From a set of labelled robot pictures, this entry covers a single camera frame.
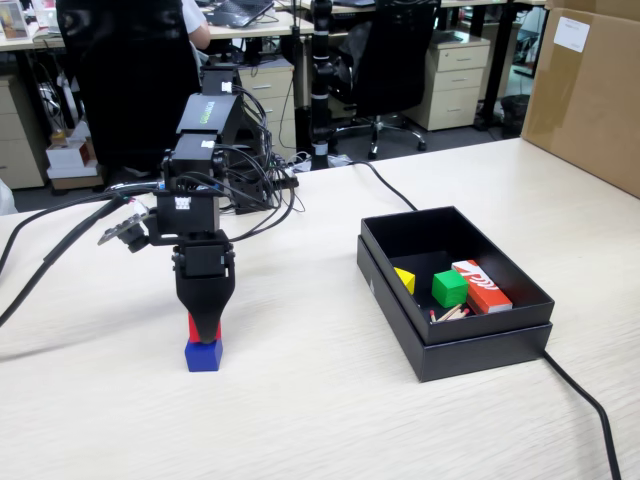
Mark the wooden match red head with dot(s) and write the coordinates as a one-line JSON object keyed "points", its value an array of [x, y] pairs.
{"points": [[460, 315], [454, 316], [450, 313]]}

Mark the blue cube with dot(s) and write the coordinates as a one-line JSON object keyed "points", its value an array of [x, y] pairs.
{"points": [[202, 357]]}

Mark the black high-back office chair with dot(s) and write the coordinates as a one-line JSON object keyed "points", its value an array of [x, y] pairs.
{"points": [[125, 85]]}

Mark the yellow wooden block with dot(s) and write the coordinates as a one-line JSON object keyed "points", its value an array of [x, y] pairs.
{"points": [[407, 282]]}

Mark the large cardboard box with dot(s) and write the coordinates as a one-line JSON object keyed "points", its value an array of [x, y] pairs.
{"points": [[590, 100]]}

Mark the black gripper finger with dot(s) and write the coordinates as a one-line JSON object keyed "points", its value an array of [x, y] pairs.
{"points": [[205, 300]]}

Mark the green cube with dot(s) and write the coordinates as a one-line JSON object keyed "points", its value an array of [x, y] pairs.
{"points": [[450, 290]]}

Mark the black laptop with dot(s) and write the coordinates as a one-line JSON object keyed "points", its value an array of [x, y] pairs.
{"points": [[240, 12]]}

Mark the seated person white shirt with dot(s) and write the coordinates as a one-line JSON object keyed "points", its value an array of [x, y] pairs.
{"points": [[192, 20]]}

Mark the white cardboard box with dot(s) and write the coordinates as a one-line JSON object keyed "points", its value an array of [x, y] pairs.
{"points": [[70, 157]]}

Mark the black box inner tray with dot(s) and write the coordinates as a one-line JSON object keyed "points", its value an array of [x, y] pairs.
{"points": [[400, 235]]}

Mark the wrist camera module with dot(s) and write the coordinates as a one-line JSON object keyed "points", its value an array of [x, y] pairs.
{"points": [[132, 240]]}

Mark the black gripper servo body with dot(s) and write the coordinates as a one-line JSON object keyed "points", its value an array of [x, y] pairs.
{"points": [[202, 260]]}

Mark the black trash bin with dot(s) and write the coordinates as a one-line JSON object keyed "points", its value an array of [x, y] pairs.
{"points": [[515, 115]]}

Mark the black office chair chrome base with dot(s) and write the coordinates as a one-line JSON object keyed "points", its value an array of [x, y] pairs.
{"points": [[395, 60]]}

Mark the black stand pole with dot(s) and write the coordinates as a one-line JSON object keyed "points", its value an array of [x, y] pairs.
{"points": [[320, 100]]}

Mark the framed picture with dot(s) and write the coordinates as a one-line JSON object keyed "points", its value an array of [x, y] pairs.
{"points": [[15, 20]]}

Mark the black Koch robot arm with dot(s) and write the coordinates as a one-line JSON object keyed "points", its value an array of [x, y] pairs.
{"points": [[205, 115]]}

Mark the red cube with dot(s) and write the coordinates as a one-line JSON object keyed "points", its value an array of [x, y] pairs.
{"points": [[190, 327]]}

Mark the orange white matchbox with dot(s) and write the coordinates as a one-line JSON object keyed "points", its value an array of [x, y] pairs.
{"points": [[487, 295]]}

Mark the beige drawer cabinet with lock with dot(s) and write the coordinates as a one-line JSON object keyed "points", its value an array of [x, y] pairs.
{"points": [[457, 85]]}

